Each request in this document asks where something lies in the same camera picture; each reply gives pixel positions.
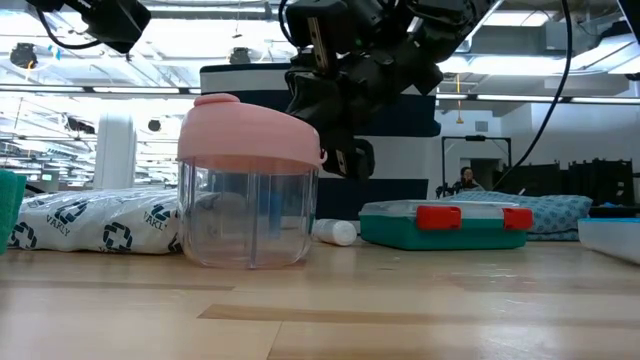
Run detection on white blue pill organizer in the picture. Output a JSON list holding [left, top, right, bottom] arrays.
[[578, 217, 640, 265]]

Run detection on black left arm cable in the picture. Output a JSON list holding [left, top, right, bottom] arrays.
[[37, 9, 104, 51]]

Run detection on white building pillar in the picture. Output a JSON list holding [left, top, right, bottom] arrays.
[[93, 112, 138, 191]]

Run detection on black folding panels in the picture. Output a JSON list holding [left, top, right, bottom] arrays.
[[499, 158, 636, 206]]

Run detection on yellow hanging cord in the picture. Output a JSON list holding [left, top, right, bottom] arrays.
[[454, 73, 464, 125]]

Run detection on teal patterned folded cloth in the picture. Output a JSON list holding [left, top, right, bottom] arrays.
[[439, 189, 594, 242]]

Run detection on navy white striped fabric bin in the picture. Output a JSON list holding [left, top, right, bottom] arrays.
[[199, 62, 442, 224]]

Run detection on black metal stand frame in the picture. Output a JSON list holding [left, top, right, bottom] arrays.
[[440, 134, 513, 199]]

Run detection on clear container with pink lid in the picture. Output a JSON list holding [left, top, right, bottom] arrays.
[[177, 93, 327, 270]]

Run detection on green bandage roll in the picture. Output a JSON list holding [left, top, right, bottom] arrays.
[[0, 169, 27, 255]]

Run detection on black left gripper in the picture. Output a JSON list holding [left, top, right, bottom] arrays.
[[27, 0, 152, 55]]

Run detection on person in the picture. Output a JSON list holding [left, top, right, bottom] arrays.
[[452, 166, 485, 194]]

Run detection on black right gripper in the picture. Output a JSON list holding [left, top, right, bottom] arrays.
[[279, 0, 445, 181]]

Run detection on green first aid kit box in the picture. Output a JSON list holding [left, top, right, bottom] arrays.
[[358, 199, 535, 251]]

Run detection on small white plastic bottle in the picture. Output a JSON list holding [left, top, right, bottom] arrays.
[[312, 218, 358, 247]]

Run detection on black aluminium table frame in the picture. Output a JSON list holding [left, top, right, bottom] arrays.
[[588, 204, 640, 220]]

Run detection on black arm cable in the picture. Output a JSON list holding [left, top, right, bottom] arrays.
[[37, 9, 104, 51], [492, 0, 574, 191]]

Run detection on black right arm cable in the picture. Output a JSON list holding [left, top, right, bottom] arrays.
[[492, 0, 574, 191]]

